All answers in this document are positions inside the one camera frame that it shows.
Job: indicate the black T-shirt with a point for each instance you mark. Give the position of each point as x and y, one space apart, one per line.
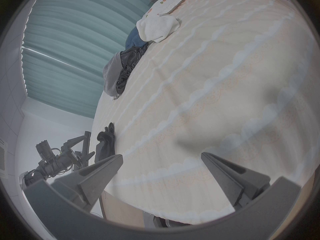
106 146

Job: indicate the bed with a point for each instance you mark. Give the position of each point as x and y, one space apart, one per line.
200 84

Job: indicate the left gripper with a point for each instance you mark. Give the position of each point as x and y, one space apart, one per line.
71 159

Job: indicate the white printed pillow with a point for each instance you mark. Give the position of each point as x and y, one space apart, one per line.
170 1

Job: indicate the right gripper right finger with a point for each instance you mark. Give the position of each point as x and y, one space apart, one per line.
232 184

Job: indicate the pile of clothes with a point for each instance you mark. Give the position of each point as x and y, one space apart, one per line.
125 66

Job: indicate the blue-green curtain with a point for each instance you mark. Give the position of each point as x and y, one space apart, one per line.
62 91
75 21

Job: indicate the ceiling air conditioner vent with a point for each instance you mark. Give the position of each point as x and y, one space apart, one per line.
3 159

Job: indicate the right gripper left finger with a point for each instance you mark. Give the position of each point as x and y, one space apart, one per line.
95 181

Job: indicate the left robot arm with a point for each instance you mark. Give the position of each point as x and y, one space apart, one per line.
46 156

